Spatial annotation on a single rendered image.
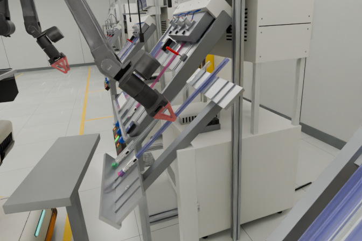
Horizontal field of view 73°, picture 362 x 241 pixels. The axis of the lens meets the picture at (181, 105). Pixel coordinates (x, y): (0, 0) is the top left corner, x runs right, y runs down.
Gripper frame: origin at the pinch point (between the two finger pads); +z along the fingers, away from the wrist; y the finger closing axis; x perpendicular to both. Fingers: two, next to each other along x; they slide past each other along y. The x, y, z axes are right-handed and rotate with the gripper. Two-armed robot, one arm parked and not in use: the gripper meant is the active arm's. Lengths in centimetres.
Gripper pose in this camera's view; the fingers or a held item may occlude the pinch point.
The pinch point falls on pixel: (172, 117)
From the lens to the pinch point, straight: 77.6
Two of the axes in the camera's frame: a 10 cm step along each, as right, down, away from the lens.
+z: 6.7, 5.8, 4.7
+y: -3.3, -3.4, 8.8
